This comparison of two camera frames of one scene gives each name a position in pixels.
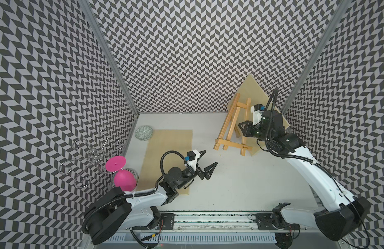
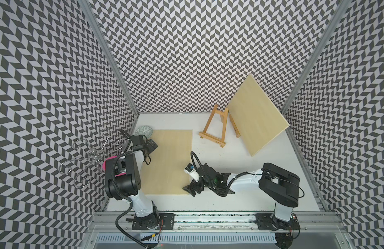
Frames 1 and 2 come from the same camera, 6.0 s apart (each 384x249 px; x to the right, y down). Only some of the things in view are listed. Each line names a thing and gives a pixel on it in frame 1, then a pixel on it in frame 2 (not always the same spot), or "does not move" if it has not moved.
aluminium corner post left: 99,28 does not move
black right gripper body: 258,131 -> 199,186
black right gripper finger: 243,126 -> 190,190
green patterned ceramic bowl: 144,133 does not move
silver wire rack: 95,158 does not move
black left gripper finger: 203,152 -> 154,146
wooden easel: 224,140 -> 223,118
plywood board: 166,149 does not move
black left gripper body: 198,172 -> 148,147
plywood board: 251,89 does not move
